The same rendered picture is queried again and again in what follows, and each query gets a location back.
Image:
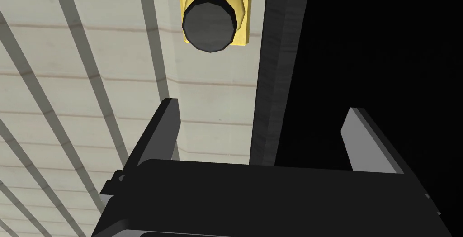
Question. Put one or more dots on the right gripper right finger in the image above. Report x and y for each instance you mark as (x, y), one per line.
(365, 146)

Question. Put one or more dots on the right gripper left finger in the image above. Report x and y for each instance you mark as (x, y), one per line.
(159, 135)

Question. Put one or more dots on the black and yellow door knob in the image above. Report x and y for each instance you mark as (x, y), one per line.
(211, 16)

